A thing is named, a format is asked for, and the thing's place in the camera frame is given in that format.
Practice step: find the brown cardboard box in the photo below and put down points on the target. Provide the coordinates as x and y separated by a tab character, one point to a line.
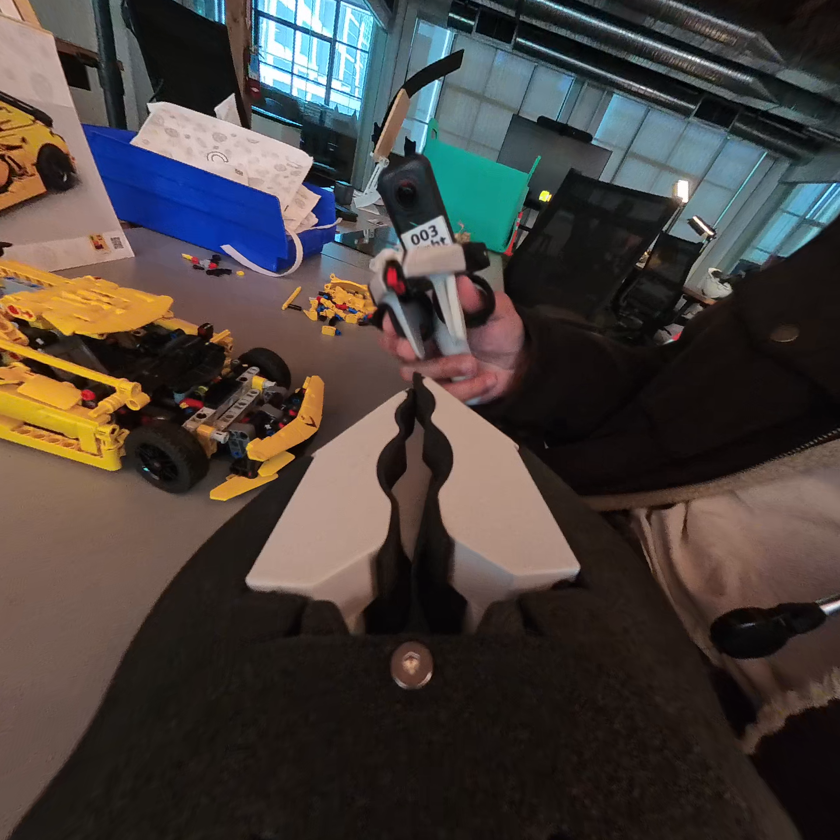
237	59

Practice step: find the red brick pin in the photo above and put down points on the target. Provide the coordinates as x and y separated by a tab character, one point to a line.
394	280

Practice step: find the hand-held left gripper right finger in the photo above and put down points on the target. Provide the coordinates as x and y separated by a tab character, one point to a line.
512	518

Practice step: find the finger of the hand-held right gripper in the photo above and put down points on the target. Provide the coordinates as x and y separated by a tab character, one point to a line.
436	261
375	289

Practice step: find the blue plastic storage bin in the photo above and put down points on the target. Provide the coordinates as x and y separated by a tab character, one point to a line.
197	203

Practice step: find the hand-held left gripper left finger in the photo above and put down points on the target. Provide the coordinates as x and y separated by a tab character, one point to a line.
321	525

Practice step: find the white car instruction manual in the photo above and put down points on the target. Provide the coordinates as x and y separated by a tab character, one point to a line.
65	216

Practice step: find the paned window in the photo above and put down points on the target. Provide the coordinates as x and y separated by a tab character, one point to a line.
315	46

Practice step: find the wooden black desk lamp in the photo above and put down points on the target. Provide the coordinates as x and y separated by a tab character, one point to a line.
392	124

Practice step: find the scattered red black brick pieces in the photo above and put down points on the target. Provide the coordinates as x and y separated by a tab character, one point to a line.
213	264

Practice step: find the person's right forearm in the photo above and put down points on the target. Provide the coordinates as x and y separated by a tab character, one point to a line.
590	380

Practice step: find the white shirt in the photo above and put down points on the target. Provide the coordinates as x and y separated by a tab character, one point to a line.
722	538

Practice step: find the yellow axle brick, black pin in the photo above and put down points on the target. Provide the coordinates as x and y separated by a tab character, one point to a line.
292	298

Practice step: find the person's right hand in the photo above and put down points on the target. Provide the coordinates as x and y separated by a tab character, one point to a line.
492	354

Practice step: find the dark flat panel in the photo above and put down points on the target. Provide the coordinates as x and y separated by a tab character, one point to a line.
177	52

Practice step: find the black mesh office chair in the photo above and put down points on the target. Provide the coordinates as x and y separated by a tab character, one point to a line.
656	282

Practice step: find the grey wall screen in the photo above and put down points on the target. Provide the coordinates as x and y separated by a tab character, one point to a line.
558	157

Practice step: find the printed paper sheets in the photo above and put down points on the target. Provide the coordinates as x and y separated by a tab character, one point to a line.
216	144

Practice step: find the yellow toy brick car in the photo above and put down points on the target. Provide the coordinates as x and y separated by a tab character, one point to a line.
85	308

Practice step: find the pile of small bricks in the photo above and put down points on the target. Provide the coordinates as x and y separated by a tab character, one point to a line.
341	305

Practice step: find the black fleece-lined jacket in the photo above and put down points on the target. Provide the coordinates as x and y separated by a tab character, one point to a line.
722	394

